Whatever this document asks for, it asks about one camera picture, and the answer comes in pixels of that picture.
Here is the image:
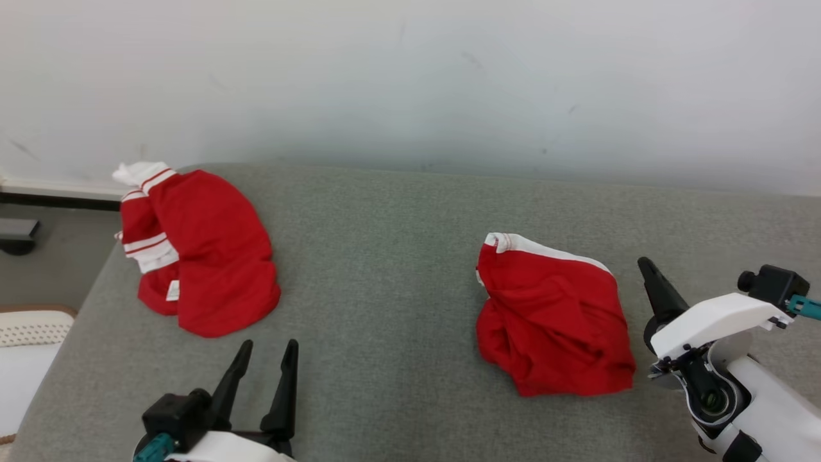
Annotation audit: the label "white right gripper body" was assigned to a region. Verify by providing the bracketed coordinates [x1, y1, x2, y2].
[643, 293, 796, 374]

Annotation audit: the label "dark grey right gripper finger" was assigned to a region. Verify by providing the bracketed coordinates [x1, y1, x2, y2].
[638, 257, 691, 325]

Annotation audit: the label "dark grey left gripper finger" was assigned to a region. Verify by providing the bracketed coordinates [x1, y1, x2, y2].
[210, 339, 254, 431]
[260, 339, 300, 443]

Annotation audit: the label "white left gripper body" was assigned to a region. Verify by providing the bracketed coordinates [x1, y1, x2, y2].
[164, 429, 298, 462]

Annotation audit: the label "red shorts with white stripe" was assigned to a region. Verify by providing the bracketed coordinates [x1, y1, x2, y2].
[475, 232, 636, 398]

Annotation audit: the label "red Bulls basketball jersey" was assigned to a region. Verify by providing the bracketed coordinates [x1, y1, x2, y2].
[113, 162, 282, 339]

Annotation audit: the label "grey fabric sofa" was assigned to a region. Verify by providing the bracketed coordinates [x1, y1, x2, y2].
[8, 162, 821, 462]

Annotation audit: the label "white perforated laundry basket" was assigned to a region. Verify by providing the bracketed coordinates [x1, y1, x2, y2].
[0, 305, 78, 445]

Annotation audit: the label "white and black wall skirting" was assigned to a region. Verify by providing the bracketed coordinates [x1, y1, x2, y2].
[0, 175, 129, 212]

